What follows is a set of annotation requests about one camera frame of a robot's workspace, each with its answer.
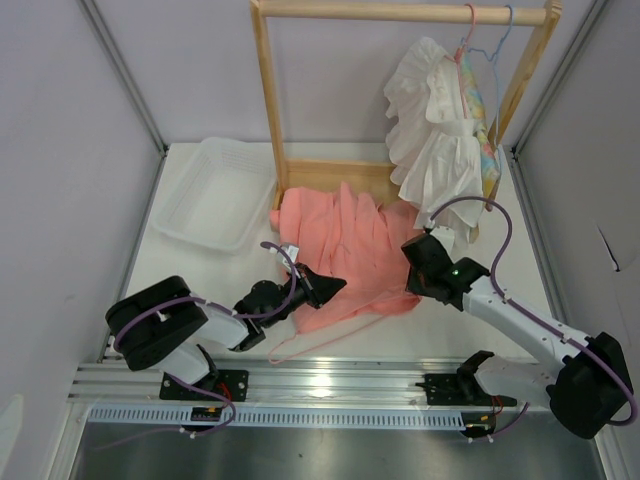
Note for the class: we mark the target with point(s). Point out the pink skirt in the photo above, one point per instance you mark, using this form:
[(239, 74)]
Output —
[(349, 236)]

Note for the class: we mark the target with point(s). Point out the wooden clothes rack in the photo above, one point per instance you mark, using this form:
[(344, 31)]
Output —
[(325, 175)]

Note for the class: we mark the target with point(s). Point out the pink hanger with white garment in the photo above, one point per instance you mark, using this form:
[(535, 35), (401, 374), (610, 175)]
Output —
[(459, 57)]

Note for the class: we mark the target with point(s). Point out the aluminium rail frame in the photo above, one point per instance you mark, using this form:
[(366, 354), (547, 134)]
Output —
[(303, 383)]

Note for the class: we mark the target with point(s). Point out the white ruffled garment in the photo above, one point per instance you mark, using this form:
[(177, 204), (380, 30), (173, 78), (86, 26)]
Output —
[(436, 156)]

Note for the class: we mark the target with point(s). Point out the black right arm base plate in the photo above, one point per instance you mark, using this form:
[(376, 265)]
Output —
[(450, 389)]

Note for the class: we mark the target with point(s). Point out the white slotted cable duct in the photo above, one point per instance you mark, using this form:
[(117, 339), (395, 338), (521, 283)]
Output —
[(246, 416)]

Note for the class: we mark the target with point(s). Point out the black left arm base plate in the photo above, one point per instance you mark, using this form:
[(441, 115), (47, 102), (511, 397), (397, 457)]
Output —
[(232, 384)]

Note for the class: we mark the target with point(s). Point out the white plastic basket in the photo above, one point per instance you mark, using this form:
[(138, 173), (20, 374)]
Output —
[(220, 195)]

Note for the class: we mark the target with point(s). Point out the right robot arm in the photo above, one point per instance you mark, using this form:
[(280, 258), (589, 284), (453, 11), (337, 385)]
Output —
[(582, 379)]

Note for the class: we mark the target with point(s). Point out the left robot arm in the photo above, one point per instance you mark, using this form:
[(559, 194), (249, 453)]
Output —
[(158, 326)]

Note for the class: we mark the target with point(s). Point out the colourful floral garment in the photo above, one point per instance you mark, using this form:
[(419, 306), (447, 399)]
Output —
[(490, 169)]

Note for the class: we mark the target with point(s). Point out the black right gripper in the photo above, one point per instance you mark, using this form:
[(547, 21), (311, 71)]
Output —
[(414, 286)]

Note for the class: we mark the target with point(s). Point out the pink wire hanger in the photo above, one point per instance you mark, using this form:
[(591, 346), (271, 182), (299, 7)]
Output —
[(320, 342)]

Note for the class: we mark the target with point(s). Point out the blue wire hanger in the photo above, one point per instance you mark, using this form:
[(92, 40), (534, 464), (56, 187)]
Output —
[(493, 59)]

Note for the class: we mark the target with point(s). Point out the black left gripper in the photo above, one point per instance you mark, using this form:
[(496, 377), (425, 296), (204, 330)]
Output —
[(318, 289)]

